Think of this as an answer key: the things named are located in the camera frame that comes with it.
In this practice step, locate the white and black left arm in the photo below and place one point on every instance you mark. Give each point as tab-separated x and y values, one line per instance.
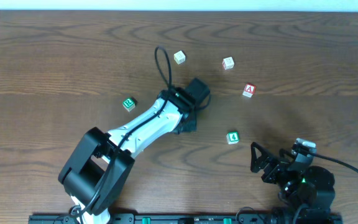
95	173

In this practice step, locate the red edged wooden block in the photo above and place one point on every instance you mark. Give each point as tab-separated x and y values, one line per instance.
228	63

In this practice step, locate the black mounting rail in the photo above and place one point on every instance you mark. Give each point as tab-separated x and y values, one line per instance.
129	218

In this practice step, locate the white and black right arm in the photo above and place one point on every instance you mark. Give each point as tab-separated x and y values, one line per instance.
307	190

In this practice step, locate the green letter R block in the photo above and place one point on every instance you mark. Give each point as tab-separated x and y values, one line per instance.
129	104

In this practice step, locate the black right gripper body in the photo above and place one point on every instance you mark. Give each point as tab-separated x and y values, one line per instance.
272	168

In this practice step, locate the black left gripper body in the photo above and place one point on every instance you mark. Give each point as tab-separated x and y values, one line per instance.
188	125

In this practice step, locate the red letter A block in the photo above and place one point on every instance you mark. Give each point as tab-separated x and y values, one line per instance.
249	90

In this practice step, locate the plain cream wooden block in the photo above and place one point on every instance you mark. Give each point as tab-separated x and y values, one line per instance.
179	57

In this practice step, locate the green number 4 block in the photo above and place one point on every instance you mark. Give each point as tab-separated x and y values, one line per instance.
232	137

